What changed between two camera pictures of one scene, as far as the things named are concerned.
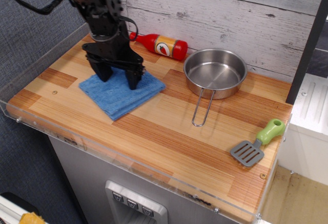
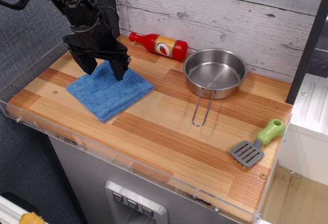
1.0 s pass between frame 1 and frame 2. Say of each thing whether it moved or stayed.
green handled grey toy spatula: stayed
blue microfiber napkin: moved
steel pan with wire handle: stayed
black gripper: moved
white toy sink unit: stayed
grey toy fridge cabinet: stayed
